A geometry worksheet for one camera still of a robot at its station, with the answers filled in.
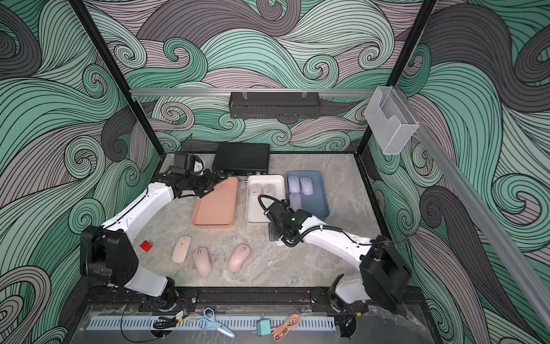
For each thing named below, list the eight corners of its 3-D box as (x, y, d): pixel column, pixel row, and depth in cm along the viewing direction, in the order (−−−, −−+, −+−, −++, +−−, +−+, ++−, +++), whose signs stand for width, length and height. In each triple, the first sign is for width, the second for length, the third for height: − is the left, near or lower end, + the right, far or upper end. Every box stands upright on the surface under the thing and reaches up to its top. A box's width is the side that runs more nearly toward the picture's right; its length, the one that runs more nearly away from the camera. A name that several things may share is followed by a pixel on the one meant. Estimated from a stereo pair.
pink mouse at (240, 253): (224, 267, 83) (223, 265, 81) (240, 242, 89) (239, 240, 87) (237, 275, 81) (236, 273, 79) (252, 249, 87) (252, 247, 85)
